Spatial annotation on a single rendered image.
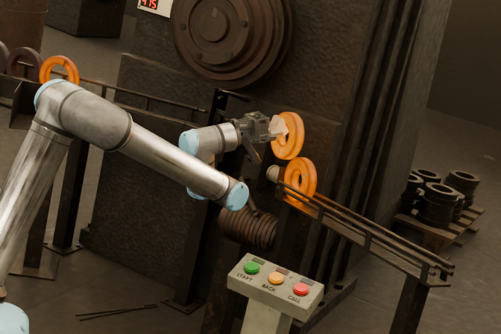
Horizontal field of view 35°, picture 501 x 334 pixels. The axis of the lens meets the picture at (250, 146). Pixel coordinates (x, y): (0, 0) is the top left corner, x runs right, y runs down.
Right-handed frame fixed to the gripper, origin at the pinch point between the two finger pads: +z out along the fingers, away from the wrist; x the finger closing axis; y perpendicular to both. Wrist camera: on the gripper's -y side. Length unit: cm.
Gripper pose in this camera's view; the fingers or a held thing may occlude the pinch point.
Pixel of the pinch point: (288, 130)
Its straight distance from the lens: 259.3
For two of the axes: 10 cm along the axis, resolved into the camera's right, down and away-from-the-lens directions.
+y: -0.3, -9.2, -3.8
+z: 8.9, -2.0, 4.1
